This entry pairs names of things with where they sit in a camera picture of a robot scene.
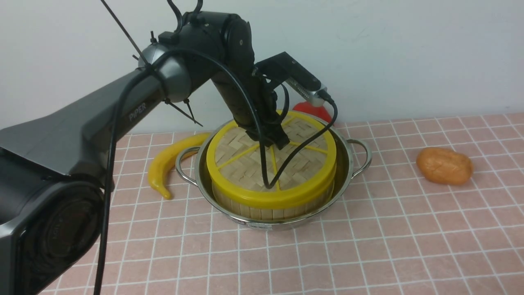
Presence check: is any yellow bamboo steamer basket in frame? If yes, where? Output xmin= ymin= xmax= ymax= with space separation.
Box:
xmin=211 ymin=159 xmax=339 ymax=222

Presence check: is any yellow toy banana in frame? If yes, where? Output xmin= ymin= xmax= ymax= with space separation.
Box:
xmin=147 ymin=132 xmax=211 ymax=200

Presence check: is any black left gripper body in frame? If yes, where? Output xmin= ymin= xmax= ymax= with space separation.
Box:
xmin=211 ymin=72 xmax=283 ymax=136

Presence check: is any yellow bamboo steamer lid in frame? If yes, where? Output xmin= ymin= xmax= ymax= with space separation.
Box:
xmin=206 ymin=111 xmax=337 ymax=210

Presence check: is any red toy pepper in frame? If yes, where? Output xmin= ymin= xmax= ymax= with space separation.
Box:
xmin=293 ymin=101 xmax=332 ymax=123

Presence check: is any black camera cable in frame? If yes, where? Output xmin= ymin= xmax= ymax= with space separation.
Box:
xmin=93 ymin=48 xmax=339 ymax=295

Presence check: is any stainless steel pot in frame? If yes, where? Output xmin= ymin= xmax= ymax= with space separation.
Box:
xmin=175 ymin=124 xmax=372 ymax=230

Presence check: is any orange toy potato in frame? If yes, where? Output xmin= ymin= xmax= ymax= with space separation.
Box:
xmin=416 ymin=146 xmax=474 ymax=186

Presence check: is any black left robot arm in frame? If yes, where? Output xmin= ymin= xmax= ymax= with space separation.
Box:
xmin=0 ymin=8 xmax=289 ymax=295

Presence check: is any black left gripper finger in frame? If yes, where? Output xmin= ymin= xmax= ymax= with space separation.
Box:
xmin=262 ymin=123 xmax=290 ymax=150

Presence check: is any pink checkered tablecloth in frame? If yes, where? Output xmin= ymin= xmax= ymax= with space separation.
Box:
xmin=101 ymin=113 xmax=524 ymax=295

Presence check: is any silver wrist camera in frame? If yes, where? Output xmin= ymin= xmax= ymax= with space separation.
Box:
xmin=255 ymin=52 xmax=334 ymax=108

